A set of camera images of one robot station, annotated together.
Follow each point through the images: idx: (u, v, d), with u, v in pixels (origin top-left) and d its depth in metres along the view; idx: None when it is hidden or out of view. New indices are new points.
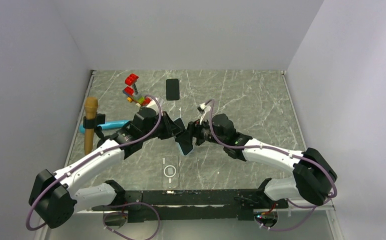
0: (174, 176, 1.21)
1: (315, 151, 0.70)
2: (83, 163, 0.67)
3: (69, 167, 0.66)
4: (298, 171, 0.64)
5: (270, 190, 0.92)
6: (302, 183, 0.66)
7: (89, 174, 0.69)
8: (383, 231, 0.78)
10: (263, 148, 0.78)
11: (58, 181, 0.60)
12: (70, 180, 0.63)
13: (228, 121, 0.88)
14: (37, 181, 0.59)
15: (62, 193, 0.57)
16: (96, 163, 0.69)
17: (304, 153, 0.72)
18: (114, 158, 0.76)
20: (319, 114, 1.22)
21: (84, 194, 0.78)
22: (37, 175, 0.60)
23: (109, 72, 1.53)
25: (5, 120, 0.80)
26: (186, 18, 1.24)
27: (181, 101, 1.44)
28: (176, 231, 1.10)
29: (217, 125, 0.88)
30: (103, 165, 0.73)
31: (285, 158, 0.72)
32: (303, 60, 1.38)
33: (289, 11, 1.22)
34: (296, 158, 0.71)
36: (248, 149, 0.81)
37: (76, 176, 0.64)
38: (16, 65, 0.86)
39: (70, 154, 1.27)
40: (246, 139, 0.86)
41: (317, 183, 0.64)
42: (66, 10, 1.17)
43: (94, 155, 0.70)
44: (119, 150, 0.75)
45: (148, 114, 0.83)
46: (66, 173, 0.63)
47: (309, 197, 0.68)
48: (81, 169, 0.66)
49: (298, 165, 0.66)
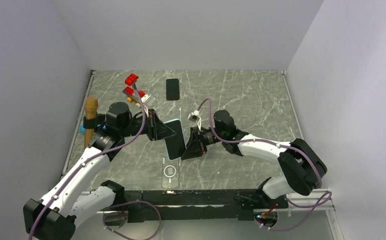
0: (174, 176, 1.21)
1: (302, 140, 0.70)
2: (67, 181, 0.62)
3: (54, 189, 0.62)
4: (284, 158, 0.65)
5: (268, 188, 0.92)
6: (287, 171, 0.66)
7: (78, 189, 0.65)
8: (382, 231, 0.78)
10: (256, 141, 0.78)
11: (47, 207, 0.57)
12: (59, 202, 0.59)
13: (230, 117, 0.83)
14: (26, 213, 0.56)
15: (56, 216, 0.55)
16: (80, 176, 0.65)
17: (291, 143, 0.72)
18: (99, 166, 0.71)
20: (319, 114, 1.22)
21: (84, 206, 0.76)
22: (24, 207, 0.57)
23: (109, 72, 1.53)
25: (6, 120, 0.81)
26: (186, 18, 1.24)
27: (181, 101, 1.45)
28: (176, 231, 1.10)
29: (219, 120, 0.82)
30: (90, 175, 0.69)
31: (274, 148, 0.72)
32: (302, 60, 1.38)
33: (289, 11, 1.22)
34: (283, 148, 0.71)
36: (243, 143, 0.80)
37: (65, 195, 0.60)
38: (16, 64, 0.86)
39: (70, 154, 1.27)
40: (243, 134, 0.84)
41: (302, 172, 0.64)
42: (66, 10, 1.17)
43: (76, 170, 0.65)
44: (102, 156, 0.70)
45: (121, 111, 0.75)
46: (53, 196, 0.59)
47: (294, 185, 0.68)
48: (68, 187, 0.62)
49: (285, 154, 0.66)
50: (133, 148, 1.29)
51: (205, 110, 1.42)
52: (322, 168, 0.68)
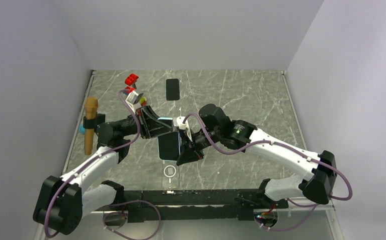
0: (174, 176, 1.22)
1: (330, 154, 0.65)
2: (87, 164, 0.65)
3: (73, 170, 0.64)
4: (322, 180, 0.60)
5: (270, 191, 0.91)
6: (315, 189, 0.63)
7: (92, 176, 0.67)
8: (383, 231, 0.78)
10: (274, 144, 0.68)
11: (67, 182, 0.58)
12: (79, 180, 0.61)
13: (218, 109, 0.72)
14: (44, 188, 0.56)
15: (75, 190, 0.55)
16: (96, 165, 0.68)
17: (320, 156, 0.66)
18: (110, 162, 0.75)
20: (319, 114, 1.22)
21: (87, 199, 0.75)
22: (44, 181, 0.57)
23: (109, 72, 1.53)
25: (5, 119, 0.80)
26: (186, 17, 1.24)
27: (181, 101, 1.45)
28: (176, 231, 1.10)
29: (205, 115, 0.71)
30: (101, 168, 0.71)
31: (302, 161, 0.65)
32: (302, 60, 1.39)
33: (288, 10, 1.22)
34: (314, 163, 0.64)
36: (255, 144, 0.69)
37: (83, 176, 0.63)
38: (16, 64, 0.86)
39: (70, 154, 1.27)
40: (249, 129, 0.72)
41: (328, 188, 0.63)
42: (65, 10, 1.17)
43: (93, 159, 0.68)
44: (114, 153, 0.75)
45: (108, 135, 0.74)
46: (74, 174, 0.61)
47: (313, 199, 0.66)
48: (85, 170, 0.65)
49: (319, 173, 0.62)
50: (133, 148, 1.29)
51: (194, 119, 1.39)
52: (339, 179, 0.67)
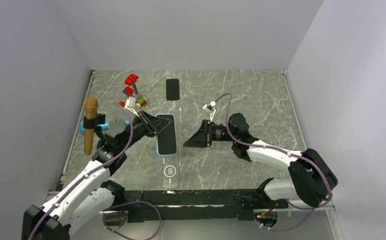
0: (174, 175, 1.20)
1: (314, 151, 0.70)
2: (70, 190, 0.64)
3: (56, 197, 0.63)
4: (295, 168, 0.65)
5: (270, 189, 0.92)
6: (298, 181, 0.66)
7: (79, 199, 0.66)
8: (383, 231, 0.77)
10: (266, 148, 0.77)
11: (47, 213, 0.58)
12: (60, 210, 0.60)
13: (246, 125, 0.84)
14: (25, 219, 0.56)
15: (54, 224, 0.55)
16: (81, 188, 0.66)
17: (303, 152, 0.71)
18: (100, 179, 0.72)
20: (319, 114, 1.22)
21: (81, 212, 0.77)
22: (25, 212, 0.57)
23: (109, 72, 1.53)
25: (5, 119, 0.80)
26: (186, 18, 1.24)
27: (181, 101, 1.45)
28: (175, 230, 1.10)
29: (235, 125, 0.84)
30: (90, 188, 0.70)
31: (284, 156, 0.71)
32: (302, 60, 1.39)
33: (288, 11, 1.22)
34: (294, 157, 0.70)
36: (253, 149, 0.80)
37: (65, 204, 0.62)
38: (16, 65, 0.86)
39: (70, 154, 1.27)
40: (253, 139, 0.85)
41: (313, 184, 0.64)
42: (66, 10, 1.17)
43: (78, 182, 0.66)
44: (104, 170, 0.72)
45: (117, 130, 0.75)
46: (55, 204, 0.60)
47: (305, 199, 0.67)
48: (68, 196, 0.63)
49: (296, 164, 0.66)
50: (133, 148, 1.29)
51: (196, 118, 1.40)
52: (332, 180, 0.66)
